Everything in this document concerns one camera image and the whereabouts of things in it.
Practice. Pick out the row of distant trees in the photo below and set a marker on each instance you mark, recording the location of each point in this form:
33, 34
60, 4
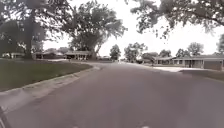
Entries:
133, 50

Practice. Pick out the low house with porch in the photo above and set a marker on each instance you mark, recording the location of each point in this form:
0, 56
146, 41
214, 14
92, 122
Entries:
78, 54

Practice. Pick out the grey asphalt road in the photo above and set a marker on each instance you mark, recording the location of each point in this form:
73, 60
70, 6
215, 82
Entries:
126, 100

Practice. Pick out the large leafy tree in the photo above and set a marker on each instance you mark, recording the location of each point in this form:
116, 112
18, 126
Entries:
93, 30
28, 40

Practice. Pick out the pale concrete driveway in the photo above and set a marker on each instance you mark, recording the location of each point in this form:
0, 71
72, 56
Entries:
173, 69

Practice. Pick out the pale concrete kerb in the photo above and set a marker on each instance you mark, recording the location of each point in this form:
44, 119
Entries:
33, 91

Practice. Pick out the long low brick house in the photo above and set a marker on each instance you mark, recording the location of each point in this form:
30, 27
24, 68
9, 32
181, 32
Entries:
196, 61

